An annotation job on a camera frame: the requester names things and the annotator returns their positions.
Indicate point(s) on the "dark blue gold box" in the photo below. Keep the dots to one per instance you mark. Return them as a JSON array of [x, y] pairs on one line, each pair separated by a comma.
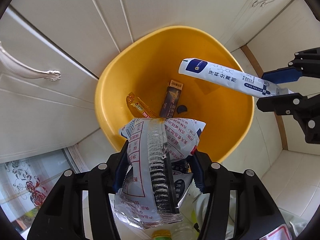
[[171, 99]]

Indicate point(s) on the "yellow plastic trash bin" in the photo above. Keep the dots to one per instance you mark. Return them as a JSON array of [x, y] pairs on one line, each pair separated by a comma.
[[144, 79]]

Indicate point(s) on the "clear bottle yellow cap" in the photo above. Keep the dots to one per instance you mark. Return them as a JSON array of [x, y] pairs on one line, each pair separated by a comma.
[[181, 232]]

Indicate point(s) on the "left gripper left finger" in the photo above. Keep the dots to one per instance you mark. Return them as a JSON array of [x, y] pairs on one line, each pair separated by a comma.
[[60, 216]]

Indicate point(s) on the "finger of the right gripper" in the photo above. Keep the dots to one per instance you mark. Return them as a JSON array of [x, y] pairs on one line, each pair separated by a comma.
[[303, 109], [305, 64]]

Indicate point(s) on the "black bottle cap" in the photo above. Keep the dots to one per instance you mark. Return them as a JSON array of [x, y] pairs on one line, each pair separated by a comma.
[[181, 109]]

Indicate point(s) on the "silver cabinet handle left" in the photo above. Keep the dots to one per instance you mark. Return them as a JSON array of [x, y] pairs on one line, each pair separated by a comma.
[[22, 70]]

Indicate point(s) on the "white red snack bag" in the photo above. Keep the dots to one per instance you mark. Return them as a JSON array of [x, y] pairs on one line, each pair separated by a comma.
[[155, 186]]

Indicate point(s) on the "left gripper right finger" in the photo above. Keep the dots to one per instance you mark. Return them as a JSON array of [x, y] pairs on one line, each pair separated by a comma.
[[256, 214]]

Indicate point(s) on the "orange yellow wrapper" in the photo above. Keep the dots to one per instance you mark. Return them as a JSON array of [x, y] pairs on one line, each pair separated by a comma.
[[138, 108]]

